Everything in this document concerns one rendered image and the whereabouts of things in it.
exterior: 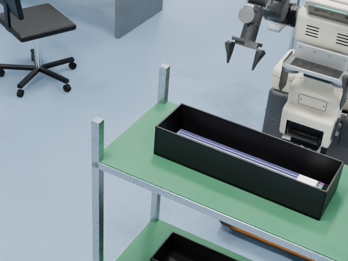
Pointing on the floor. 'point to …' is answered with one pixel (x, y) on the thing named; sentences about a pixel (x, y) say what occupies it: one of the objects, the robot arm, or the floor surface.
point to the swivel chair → (15, 12)
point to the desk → (133, 14)
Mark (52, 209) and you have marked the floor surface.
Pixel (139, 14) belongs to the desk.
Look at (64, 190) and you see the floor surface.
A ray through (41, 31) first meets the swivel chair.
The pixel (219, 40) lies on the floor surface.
